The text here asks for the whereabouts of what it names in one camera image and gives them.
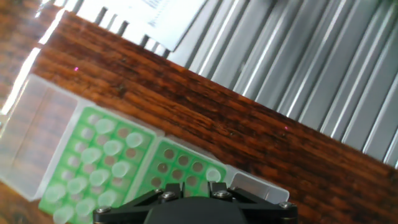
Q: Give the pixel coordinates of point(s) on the clear box with green rack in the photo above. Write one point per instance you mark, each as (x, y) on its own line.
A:
(245, 183)
(31, 140)

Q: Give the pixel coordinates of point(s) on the printed white paper sheet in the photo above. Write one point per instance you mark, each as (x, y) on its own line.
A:
(174, 21)

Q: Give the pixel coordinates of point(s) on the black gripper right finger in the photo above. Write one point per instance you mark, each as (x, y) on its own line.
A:
(221, 193)

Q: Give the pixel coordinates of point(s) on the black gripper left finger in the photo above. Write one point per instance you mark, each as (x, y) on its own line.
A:
(169, 194)

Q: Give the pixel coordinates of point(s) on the brown wooden board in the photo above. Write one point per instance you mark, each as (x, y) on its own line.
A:
(186, 102)

